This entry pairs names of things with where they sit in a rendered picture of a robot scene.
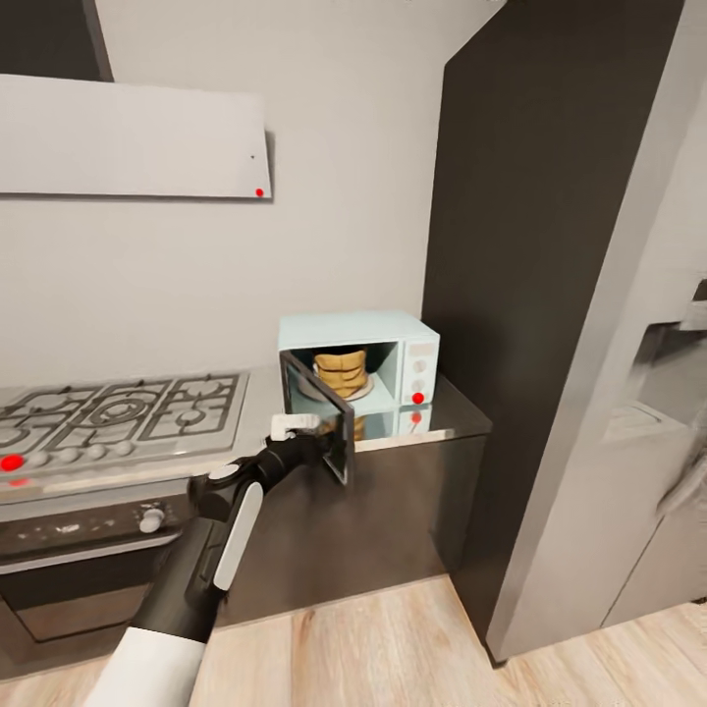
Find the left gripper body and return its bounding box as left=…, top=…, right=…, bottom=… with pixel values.
left=264, top=430, right=321, bottom=478

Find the microwave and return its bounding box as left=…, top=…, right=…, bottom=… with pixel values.
left=278, top=309, right=440, bottom=497

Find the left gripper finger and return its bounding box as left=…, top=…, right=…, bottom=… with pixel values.
left=319, top=429, right=339, bottom=457

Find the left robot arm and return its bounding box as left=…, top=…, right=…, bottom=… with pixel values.
left=82, top=413, right=339, bottom=707

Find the popcorn bag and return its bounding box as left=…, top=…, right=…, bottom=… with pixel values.
left=311, top=344, right=368, bottom=398

